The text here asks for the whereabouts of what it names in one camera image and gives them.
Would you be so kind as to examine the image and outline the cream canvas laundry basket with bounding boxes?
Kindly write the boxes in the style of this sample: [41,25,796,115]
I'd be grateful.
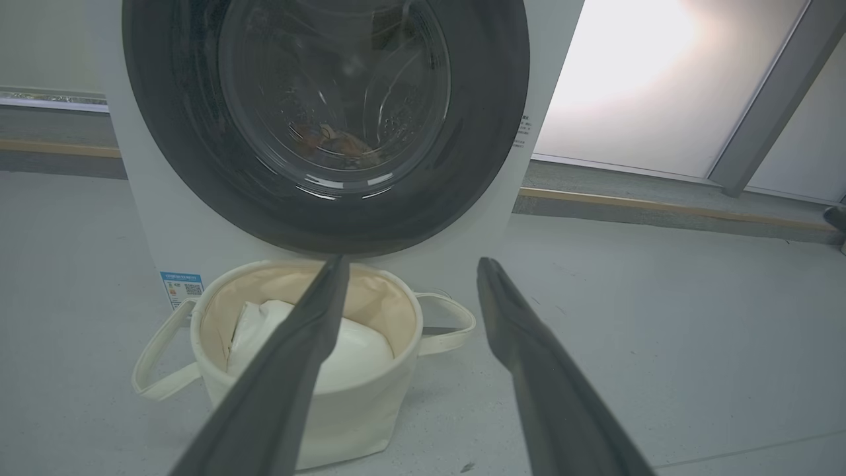
[131,259,477,471]

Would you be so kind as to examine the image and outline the blue energy label sticker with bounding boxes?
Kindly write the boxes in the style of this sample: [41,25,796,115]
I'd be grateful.
[160,270,205,311]

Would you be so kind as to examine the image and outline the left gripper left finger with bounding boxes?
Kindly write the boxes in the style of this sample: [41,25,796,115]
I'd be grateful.
[169,255,351,476]

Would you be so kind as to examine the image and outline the black glass washer door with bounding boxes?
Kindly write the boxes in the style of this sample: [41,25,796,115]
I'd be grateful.
[122,0,531,258]

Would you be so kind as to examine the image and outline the blue cartoon print garment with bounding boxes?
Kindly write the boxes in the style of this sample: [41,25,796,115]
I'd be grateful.
[291,122,385,167]

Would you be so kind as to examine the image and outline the white front-load washing machine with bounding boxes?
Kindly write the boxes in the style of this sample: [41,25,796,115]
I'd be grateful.
[86,0,586,311]

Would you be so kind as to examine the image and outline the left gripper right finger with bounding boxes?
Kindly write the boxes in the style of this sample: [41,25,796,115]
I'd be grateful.
[477,258,655,476]

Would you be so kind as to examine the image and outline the white cloth basket filling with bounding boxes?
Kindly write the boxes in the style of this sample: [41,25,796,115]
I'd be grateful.
[227,299,396,395]

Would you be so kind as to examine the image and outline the grey metal window post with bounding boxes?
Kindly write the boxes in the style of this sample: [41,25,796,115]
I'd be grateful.
[707,0,846,198]

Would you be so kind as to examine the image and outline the wooden floor edge strip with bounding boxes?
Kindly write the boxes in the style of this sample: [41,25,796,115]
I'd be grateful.
[0,138,837,233]

